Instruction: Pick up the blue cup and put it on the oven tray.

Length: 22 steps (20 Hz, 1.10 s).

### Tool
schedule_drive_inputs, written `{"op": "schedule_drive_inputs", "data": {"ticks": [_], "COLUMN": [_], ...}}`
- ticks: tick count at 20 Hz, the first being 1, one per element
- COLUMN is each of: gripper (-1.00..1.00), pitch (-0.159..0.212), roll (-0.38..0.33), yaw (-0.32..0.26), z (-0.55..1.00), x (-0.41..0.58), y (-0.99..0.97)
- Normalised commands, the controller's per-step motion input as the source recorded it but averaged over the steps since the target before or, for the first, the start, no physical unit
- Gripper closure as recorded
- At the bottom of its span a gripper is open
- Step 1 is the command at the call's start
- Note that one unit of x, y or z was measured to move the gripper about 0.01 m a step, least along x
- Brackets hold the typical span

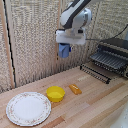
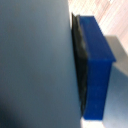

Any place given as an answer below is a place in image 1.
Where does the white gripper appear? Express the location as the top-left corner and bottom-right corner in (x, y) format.
(55, 28), (87, 46)

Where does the blue cup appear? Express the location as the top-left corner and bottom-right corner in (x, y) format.
(58, 43), (72, 59)

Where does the black toaster oven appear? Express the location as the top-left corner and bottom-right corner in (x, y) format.
(89, 37), (128, 80)

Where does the orange rectangular block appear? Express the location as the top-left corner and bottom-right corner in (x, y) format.
(68, 83), (83, 96)

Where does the yellow bowl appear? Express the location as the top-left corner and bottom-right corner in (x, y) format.
(46, 85), (66, 103)

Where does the white floral-rim plate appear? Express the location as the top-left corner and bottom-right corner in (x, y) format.
(5, 91), (53, 127)

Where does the black wire dish rack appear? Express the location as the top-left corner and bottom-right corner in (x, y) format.
(79, 64), (112, 85)

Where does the black cable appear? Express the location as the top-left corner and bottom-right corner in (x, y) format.
(85, 23), (128, 42)

